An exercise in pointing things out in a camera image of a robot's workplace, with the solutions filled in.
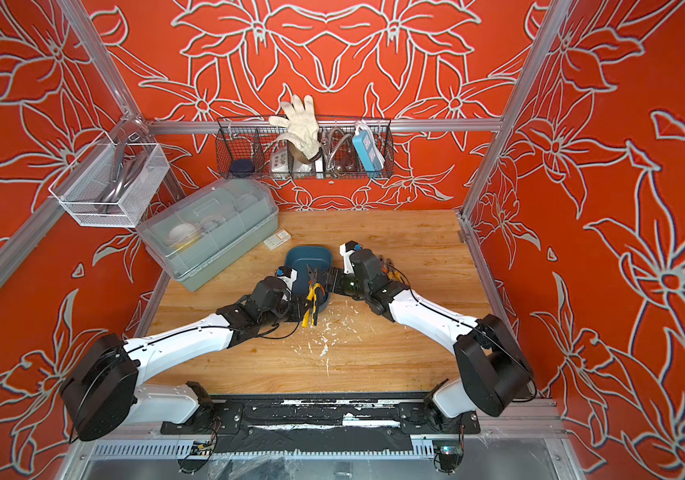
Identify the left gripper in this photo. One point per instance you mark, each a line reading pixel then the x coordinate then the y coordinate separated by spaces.
pixel 298 307

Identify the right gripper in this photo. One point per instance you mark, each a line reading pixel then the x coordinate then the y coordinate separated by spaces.
pixel 334 281

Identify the yellow black long pliers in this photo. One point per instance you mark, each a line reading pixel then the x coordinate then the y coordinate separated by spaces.
pixel 315 291

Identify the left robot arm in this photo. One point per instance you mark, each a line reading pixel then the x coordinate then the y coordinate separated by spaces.
pixel 106 388

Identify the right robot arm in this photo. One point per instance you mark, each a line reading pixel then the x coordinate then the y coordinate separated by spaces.
pixel 493 371

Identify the teal plastic storage box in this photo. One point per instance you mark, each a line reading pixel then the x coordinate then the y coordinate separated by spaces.
pixel 310 258

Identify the light blue box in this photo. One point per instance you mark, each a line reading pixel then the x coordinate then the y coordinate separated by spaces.
pixel 364 143

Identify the small white orange carton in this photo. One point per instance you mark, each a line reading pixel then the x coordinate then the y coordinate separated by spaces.
pixel 277 239

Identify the translucent grey tool case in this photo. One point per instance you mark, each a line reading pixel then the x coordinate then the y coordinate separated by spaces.
pixel 197 238

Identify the dark round can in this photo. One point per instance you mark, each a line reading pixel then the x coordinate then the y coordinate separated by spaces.
pixel 242 168

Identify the white power strip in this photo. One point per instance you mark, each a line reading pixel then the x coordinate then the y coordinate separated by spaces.
pixel 279 165

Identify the white work glove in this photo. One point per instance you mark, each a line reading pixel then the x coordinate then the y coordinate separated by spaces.
pixel 298 120

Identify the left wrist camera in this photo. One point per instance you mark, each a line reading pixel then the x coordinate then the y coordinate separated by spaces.
pixel 288 275

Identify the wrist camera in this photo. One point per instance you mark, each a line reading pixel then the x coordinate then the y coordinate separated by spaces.
pixel 288 275
pixel 346 251

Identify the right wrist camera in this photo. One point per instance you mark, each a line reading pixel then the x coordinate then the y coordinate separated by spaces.
pixel 346 251

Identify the black wire wall basket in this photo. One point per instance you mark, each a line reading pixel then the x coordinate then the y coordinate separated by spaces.
pixel 335 148

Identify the black mounting base rail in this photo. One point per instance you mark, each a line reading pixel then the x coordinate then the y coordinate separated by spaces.
pixel 402 412

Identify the white mesh wall basket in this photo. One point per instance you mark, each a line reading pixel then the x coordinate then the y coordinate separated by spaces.
pixel 112 182

